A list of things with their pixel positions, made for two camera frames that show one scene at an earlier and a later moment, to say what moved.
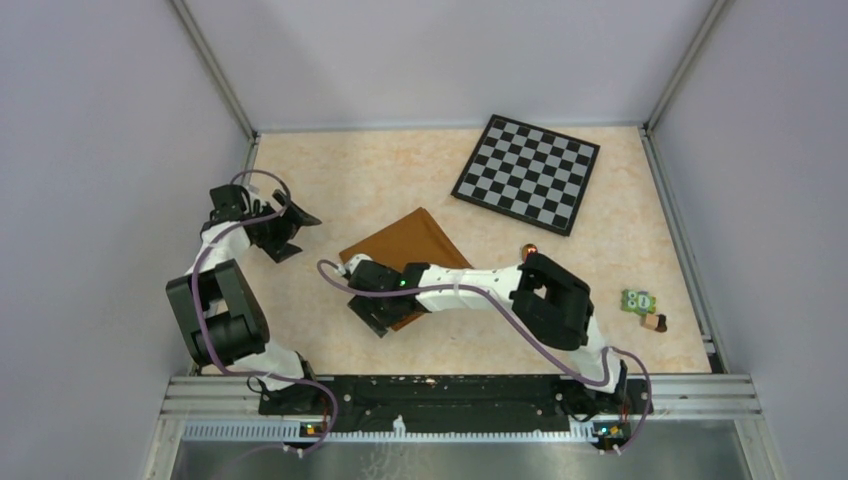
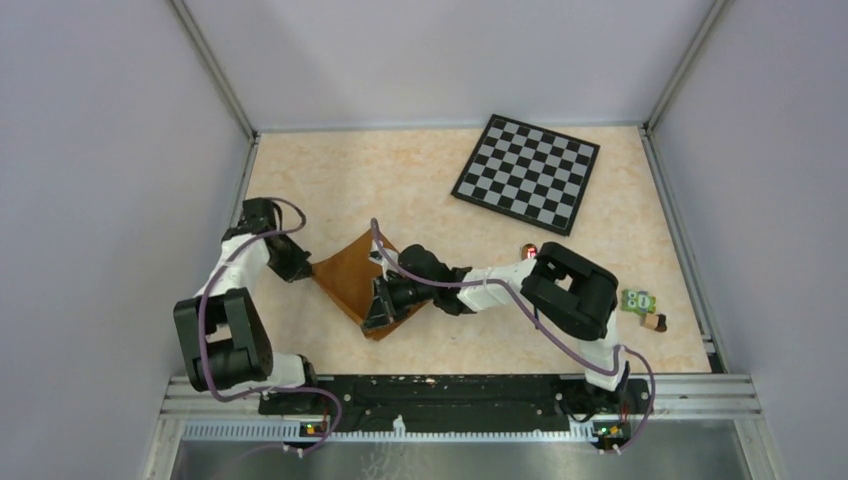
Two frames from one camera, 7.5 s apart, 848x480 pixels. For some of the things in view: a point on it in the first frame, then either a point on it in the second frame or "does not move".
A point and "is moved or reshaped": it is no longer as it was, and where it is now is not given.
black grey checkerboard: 529,172 does not move
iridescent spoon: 526,249 does not move
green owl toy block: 639,302 does not move
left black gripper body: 275,231 to 289,260
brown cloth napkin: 413,238 is moved or reshaped
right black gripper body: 375,313 does not move
